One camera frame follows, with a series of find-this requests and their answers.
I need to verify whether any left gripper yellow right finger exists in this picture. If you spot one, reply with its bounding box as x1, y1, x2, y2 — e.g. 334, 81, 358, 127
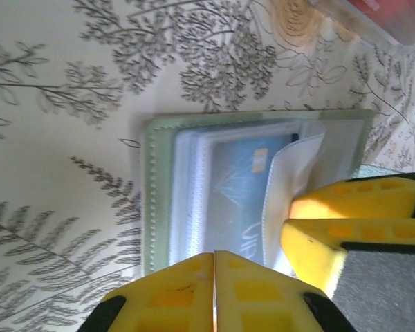
214, 250, 347, 332

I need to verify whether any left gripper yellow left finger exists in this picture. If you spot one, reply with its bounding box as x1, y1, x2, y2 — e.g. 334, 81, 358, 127
82, 252, 214, 332

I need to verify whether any clear acrylic box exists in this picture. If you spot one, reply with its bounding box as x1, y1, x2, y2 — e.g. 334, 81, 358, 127
309, 0, 415, 56

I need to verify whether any floral table cover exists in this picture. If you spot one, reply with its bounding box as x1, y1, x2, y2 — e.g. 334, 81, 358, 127
0, 0, 415, 332

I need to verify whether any blue credit card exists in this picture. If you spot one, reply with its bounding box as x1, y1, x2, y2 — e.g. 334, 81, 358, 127
207, 133, 300, 266

